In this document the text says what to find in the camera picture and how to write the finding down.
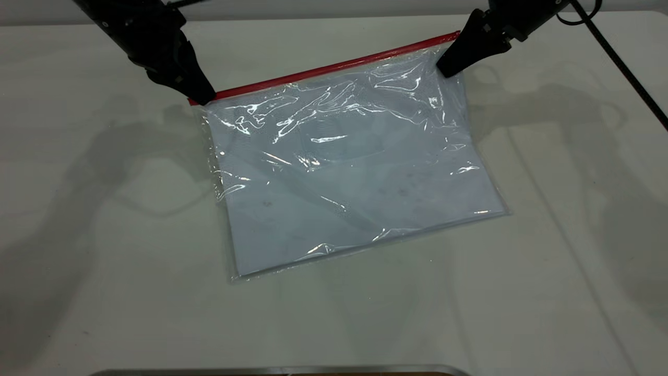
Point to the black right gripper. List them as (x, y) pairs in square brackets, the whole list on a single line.
[(522, 18)]

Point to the silver metal frame edge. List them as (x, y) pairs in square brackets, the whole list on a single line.
[(282, 371)]

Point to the white paper stack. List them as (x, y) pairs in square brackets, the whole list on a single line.
[(355, 177)]

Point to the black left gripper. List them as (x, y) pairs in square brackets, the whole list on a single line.
[(148, 36)]

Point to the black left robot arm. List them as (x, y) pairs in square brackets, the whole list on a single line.
[(96, 10)]

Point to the transparent zip bag red zipper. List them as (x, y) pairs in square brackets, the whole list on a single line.
[(339, 156)]

